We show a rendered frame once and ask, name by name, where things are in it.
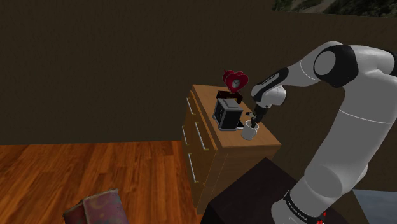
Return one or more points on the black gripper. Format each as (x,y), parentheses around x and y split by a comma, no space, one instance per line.
(259,115)

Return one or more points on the white cup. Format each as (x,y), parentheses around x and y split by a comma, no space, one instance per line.
(248,132)

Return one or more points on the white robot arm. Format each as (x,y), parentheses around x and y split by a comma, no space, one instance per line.
(350,149)

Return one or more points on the red heart-shaped clock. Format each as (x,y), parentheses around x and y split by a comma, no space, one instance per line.
(236,82)

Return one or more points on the wooden chest of drawers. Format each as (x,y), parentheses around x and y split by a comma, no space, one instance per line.
(217,149)

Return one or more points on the dark robot stand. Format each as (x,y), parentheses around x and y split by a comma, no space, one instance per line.
(248,192)

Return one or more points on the pink patterned box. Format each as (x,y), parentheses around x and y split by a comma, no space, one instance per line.
(97,209)

